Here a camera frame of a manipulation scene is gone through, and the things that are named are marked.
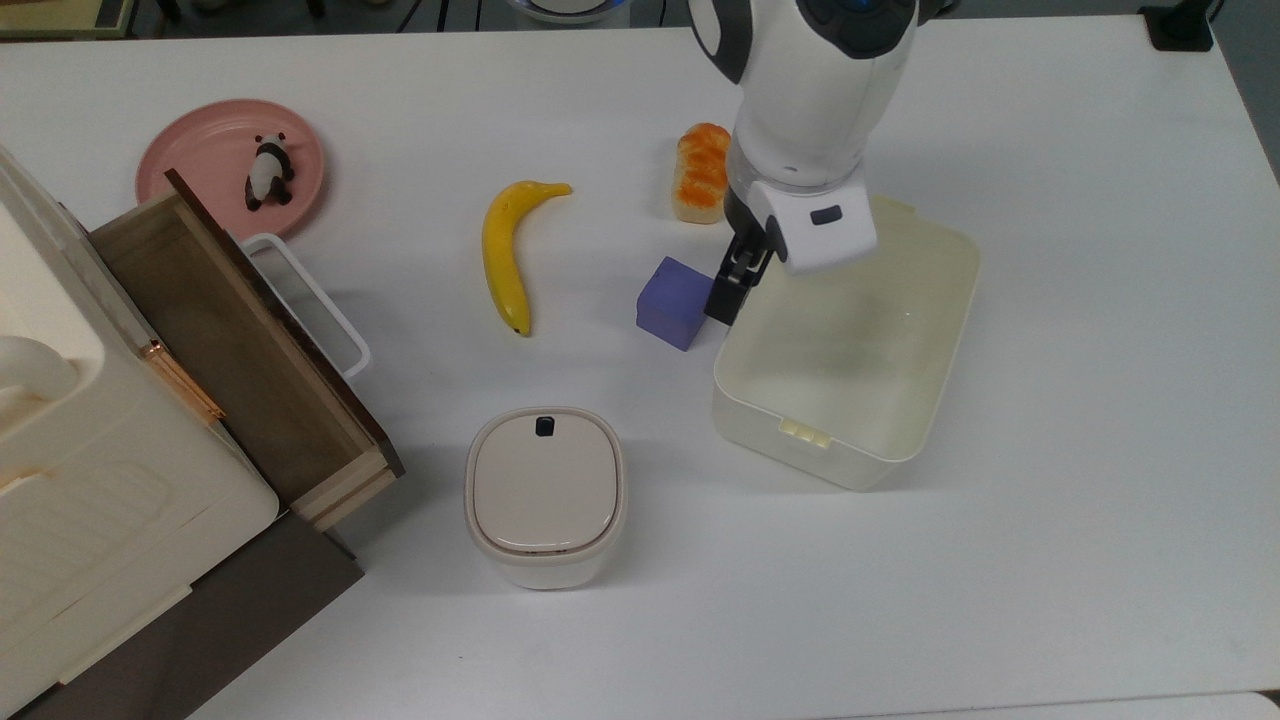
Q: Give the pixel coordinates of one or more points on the brown wooden drawer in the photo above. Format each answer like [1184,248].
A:
[230,360]

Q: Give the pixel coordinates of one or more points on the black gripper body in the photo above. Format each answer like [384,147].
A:
[755,255]

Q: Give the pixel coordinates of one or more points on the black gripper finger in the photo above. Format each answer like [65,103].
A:
[728,298]

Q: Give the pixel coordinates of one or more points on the yellow toy banana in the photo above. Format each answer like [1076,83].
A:
[500,250]

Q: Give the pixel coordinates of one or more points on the purple foam cube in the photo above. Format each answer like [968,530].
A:
[670,300]

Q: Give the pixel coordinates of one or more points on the orange topped toy bread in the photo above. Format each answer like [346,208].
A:
[698,170]

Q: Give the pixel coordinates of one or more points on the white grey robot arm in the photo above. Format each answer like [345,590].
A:
[810,90]

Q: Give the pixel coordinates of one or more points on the cream lidded trash can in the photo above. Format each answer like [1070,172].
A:
[545,490]

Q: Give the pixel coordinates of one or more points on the pink plate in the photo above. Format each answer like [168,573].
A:
[200,150]

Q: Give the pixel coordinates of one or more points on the panda figurine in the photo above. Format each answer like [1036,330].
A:
[268,175]

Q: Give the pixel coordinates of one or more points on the black camera stand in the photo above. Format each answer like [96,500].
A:
[1178,25]

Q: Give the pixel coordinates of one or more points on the cream plastic cabinet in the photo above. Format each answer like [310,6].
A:
[100,500]

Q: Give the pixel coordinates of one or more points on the white plastic box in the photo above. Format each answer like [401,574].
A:
[900,400]

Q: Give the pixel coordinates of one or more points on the yellowish wooden board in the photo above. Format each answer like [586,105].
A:
[60,15]

